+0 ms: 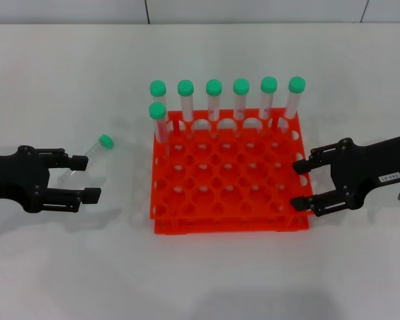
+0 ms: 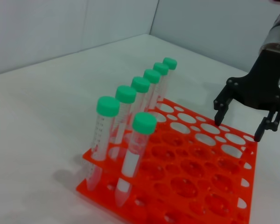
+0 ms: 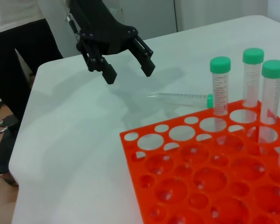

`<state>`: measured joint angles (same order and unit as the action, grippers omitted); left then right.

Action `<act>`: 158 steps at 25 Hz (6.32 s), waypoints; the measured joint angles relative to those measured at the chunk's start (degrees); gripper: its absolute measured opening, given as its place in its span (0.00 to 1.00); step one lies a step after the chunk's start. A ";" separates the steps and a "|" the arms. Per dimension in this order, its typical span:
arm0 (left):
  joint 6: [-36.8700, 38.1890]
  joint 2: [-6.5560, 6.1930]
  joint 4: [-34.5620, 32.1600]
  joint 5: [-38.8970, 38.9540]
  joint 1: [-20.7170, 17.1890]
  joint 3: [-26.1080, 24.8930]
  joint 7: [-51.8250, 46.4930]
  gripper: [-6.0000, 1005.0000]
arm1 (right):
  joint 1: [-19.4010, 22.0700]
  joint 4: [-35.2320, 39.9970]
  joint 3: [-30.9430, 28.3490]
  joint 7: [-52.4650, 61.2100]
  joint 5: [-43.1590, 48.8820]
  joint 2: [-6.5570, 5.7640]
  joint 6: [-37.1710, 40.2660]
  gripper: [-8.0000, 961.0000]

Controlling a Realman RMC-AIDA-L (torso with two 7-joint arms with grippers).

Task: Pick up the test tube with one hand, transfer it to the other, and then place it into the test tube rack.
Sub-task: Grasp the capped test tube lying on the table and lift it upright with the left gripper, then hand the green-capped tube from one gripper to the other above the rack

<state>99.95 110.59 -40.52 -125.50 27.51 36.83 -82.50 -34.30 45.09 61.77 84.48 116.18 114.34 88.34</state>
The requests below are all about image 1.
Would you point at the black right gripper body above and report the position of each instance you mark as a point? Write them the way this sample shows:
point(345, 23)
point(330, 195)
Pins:
point(356, 166)

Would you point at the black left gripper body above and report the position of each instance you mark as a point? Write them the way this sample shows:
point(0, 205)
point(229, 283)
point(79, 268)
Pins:
point(16, 176)

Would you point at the clear test tube green cap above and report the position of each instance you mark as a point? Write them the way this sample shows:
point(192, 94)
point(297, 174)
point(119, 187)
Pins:
point(105, 140)
point(157, 111)
point(157, 87)
point(185, 87)
point(297, 84)
point(268, 84)
point(241, 86)
point(214, 87)

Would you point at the orange test tube rack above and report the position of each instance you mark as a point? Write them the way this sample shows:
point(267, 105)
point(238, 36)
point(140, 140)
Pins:
point(200, 200)

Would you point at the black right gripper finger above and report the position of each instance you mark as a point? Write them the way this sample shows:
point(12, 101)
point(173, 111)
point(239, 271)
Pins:
point(301, 166)
point(300, 203)

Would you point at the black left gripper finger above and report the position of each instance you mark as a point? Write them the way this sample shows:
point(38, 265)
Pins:
point(78, 162)
point(91, 195)

